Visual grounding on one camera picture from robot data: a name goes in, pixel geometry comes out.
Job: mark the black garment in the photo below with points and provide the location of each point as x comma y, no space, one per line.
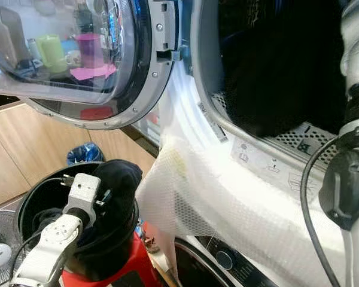
113,239

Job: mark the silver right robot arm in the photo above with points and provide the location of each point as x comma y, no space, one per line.
347,188

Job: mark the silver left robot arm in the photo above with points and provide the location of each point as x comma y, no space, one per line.
54,245

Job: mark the white front-load washing machine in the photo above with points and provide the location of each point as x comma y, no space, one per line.
263,156

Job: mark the black clothes in drum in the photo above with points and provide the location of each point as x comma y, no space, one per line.
281,66

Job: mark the bin with blue bag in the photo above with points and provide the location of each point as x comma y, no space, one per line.
84,154

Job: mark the red plastic stool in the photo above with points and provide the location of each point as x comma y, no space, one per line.
137,269

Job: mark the black round laundry bucket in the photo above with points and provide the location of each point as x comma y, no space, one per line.
27,209

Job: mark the light wood cabinet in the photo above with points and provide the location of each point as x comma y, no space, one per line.
36,143

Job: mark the white floor fan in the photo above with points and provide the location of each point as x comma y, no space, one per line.
0,254

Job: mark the white mesh laundry bag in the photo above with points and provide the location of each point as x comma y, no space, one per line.
233,209

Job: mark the white barcode sticker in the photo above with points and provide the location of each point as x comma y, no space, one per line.
212,122

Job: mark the machine with black control panel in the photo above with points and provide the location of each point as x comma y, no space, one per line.
224,260

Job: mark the round glass washer door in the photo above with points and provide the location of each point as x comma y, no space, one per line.
152,60

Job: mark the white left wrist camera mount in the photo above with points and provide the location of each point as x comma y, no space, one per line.
84,192

